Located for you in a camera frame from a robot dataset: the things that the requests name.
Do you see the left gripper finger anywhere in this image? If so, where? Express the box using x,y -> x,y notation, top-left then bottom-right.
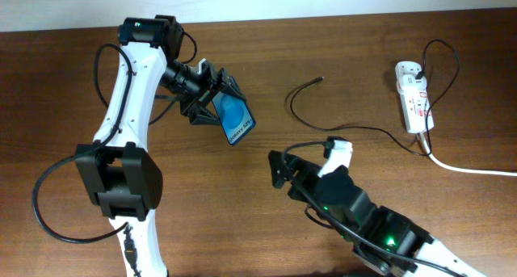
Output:
189,104 -> 221,126
220,68 -> 246,102

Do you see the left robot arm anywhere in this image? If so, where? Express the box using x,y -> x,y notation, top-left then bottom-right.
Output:
75,15 -> 256,276

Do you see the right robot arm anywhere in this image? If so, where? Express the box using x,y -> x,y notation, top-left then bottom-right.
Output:
268,149 -> 480,276

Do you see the blue Galaxy smartphone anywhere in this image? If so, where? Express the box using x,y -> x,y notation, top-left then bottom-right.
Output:
212,93 -> 256,145

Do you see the black USB charging cable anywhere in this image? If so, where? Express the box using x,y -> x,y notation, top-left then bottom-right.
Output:
289,39 -> 461,157

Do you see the white USB charger adapter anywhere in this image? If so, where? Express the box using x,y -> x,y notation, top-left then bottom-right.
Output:
397,74 -> 427,94

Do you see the white power strip cord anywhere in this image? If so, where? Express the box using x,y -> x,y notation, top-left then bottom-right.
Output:
418,132 -> 517,178

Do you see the white power strip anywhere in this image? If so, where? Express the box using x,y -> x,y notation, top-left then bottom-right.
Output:
395,61 -> 434,134

